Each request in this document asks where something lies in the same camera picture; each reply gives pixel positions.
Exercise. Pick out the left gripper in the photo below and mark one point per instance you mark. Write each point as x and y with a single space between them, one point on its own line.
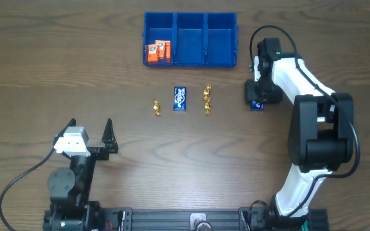
98 154

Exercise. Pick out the gold candy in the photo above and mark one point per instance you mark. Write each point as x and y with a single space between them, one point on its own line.
207 107
207 93
156 108

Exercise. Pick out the blue candy pack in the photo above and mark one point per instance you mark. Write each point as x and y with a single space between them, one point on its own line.
179 99
257 107

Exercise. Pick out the orange candy box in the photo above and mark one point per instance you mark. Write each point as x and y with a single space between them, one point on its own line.
168 53
152 56
161 48

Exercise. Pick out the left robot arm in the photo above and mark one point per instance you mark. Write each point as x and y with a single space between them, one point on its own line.
82 179

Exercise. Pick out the blue tray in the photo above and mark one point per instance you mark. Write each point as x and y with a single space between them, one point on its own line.
218 48

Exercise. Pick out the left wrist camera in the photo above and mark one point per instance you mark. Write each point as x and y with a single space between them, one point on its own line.
72 141

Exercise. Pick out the mounting rail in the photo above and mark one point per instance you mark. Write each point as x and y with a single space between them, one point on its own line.
172 221

